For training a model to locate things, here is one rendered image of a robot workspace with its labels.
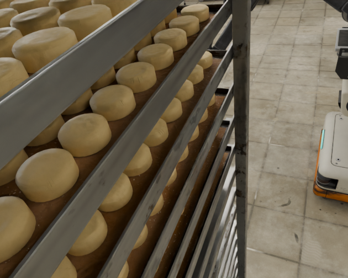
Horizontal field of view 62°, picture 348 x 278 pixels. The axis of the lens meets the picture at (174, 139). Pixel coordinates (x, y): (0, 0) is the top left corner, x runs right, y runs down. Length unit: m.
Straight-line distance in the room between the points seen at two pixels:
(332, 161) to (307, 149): 0.49
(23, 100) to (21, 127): 0.01
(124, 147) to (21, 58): 0.11
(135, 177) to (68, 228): 0.17
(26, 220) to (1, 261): 0.03
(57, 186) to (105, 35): 0.13
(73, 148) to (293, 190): 1.87
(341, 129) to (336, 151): 0.22
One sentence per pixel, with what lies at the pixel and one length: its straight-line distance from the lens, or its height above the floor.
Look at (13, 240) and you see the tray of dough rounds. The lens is 0.25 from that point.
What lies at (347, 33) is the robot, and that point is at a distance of 1.80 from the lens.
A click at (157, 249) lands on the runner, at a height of 1.24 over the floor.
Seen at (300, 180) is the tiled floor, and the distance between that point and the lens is 2.14.
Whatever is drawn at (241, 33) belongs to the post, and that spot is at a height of 1.36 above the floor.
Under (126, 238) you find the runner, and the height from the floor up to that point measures 1.33.
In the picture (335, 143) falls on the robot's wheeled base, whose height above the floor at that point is 0.28.
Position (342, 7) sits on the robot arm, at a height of 1.14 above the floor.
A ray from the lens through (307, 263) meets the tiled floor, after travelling 1.81.
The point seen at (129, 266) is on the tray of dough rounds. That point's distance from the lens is 0.42.
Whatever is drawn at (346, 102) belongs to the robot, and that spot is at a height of 0.61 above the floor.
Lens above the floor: 1.58
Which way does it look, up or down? 40 degrees down
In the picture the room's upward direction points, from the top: 11 degrees counter-clockwise
